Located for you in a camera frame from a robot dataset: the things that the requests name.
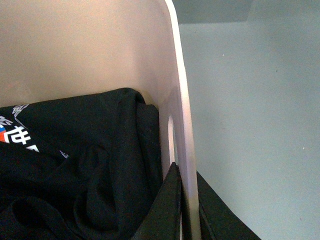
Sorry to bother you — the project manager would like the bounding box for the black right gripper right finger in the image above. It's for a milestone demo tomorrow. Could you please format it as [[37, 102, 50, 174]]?
[[197, 173, 260, 240]]

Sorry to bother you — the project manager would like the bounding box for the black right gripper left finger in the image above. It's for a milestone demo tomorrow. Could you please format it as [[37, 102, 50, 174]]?
[[132, 162, 182, 240]]

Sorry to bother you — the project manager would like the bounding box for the beige plastic laundry hamper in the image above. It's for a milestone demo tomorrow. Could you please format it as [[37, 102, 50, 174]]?
[[0, 0, 202, 240]]

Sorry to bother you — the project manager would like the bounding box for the black printed t-shirt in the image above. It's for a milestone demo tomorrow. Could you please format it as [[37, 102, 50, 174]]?
[[0, 88, 163, 240]]

